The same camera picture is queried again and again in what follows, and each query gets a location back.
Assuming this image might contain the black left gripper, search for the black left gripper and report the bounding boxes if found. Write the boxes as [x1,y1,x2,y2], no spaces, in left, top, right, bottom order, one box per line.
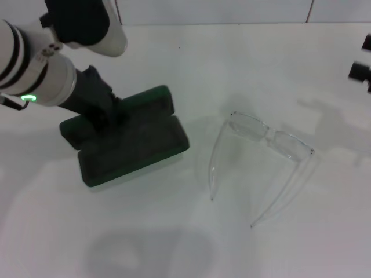
[59,64,130,133]

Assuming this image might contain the green glasses case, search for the green glasses case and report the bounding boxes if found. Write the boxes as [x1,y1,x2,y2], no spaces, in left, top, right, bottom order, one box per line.
[59,84,191,189]

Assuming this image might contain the clear white glasses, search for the clear white glasses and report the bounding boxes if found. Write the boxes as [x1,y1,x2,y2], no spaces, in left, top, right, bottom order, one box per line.
[208,110,316,229]

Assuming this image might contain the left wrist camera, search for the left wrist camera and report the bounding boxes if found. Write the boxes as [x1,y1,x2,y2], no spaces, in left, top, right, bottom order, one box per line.
[38,0,129,58]

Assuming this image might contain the left arm cable with plug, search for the left arm cable with plug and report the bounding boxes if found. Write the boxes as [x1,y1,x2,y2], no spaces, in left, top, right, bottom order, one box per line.
[0,94,30,111]

